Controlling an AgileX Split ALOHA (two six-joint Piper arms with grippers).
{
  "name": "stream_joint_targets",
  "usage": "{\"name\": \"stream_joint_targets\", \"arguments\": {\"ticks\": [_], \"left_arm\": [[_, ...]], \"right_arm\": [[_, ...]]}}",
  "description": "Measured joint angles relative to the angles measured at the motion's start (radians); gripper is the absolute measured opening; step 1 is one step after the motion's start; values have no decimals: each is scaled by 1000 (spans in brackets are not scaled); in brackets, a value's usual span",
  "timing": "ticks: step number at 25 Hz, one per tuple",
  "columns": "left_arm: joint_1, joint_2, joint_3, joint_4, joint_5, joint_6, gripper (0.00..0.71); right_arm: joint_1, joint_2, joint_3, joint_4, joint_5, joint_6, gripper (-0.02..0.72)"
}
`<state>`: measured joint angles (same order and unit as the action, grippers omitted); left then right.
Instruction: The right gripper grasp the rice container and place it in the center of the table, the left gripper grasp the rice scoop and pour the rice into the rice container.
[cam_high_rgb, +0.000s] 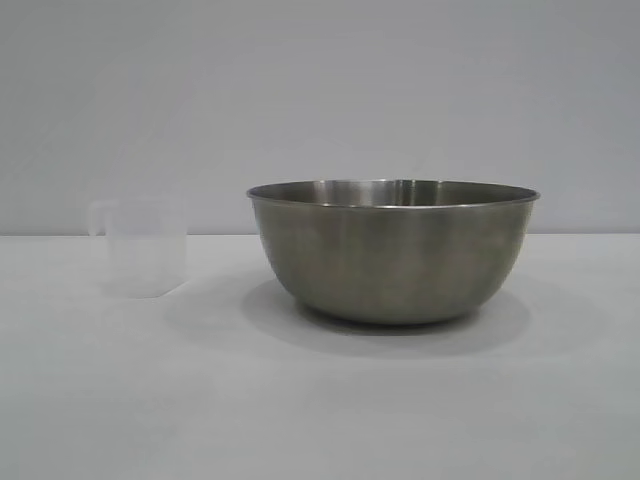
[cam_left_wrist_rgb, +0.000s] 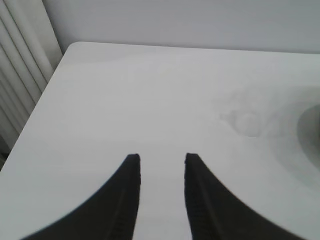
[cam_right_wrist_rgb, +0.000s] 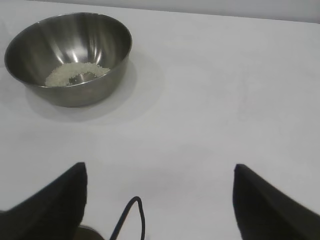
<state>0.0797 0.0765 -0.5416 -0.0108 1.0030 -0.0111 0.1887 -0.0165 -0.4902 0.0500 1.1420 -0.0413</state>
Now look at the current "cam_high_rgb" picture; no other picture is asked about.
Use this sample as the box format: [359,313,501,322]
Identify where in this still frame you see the clear plastic measuring cup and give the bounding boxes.
[88,197,190,300]

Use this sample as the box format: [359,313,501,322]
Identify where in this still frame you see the stainless steel mixing bowl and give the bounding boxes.
[245,178,542,326]

